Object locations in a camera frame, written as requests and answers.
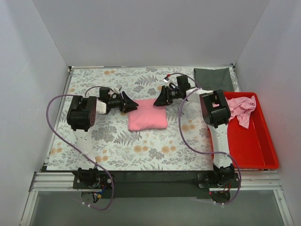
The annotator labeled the pink t shirt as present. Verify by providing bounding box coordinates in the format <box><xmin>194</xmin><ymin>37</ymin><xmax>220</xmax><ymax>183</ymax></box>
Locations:
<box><xmin>226</xmin><ymin>96</ymin><xmax>256</xmax><ymax>129</ymax></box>
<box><xmin>128</xmin><ymin>99</ymin><xmax>167</xmax><ymax>131</ymax></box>

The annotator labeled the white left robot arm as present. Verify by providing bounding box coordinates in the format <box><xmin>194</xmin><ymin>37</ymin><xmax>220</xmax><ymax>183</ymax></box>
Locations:
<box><xmin>67</xmin><ymin>85</ymin><xmax>139</xmax><ymax>189</ymax></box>

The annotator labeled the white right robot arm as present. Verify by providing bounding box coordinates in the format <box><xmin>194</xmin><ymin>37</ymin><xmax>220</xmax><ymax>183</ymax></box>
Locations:
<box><xmin>153</xmin><ymin>73</ymin><xmax>235</xmax><ymax>187</ymax></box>

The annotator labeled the floral patterned table mat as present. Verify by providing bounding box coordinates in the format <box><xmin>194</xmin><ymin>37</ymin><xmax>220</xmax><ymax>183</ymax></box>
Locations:
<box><xmin>46</xmin><ymin>66</ymin><xmax>241</xmax><ymax>172</ymax></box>

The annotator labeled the folded dark grey t shirt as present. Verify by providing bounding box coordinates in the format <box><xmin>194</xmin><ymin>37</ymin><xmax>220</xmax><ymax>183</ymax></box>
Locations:
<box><xmin>194</xmin><ymin>68</ymin><xmax>234</xmax><ymax>92</ymax></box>

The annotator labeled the red plastic bin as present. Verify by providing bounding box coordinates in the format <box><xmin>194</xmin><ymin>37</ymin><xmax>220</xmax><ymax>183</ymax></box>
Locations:
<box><xmin>206</xmin><ymin>91</ymin><xmax>280</xmax><ymax>170</ymax></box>

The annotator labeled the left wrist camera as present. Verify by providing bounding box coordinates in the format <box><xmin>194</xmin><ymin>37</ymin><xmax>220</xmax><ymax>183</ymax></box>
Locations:
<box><xmin>111</xmin><ymin>84</ymin><xmax>122</xmax><ymax>95</ymax></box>

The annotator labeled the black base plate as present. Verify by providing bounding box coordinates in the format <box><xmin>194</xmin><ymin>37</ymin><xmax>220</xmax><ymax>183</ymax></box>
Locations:
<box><xmin>72</xmin><ymin>170</ymin><xmax>239</xmax><ymax>201</ymax></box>

